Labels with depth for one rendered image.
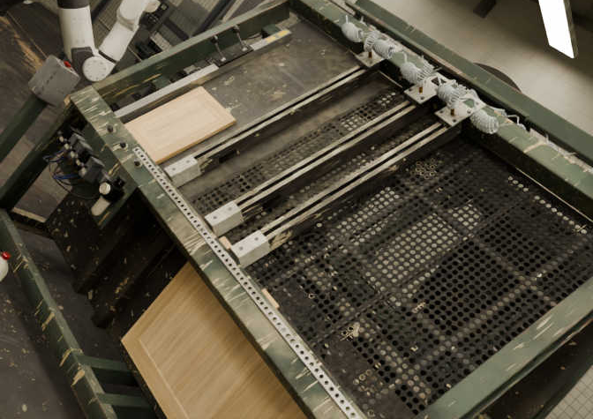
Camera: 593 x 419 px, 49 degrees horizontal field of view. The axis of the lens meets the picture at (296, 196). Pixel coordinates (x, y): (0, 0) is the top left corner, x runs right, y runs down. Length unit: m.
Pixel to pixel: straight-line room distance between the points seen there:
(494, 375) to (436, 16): 6.85
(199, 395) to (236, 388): 0.17
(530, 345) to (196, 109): 1.72
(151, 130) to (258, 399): 1.26
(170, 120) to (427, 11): 6.05
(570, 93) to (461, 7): 1.78
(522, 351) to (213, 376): 1.10
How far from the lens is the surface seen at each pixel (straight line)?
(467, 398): 2.02
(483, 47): 8.17
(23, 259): 3.08
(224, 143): 2.71
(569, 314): 2.22
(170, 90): 3.08
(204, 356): 2.54
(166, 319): 2.70
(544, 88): 7.80
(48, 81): 3.03
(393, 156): 2.57
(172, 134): 2.88
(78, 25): 2.10
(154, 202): 2.57
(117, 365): 2.83
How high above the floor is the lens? 1.44
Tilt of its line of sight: 6 degrees down
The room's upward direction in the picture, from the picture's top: 41 degrees clockwise
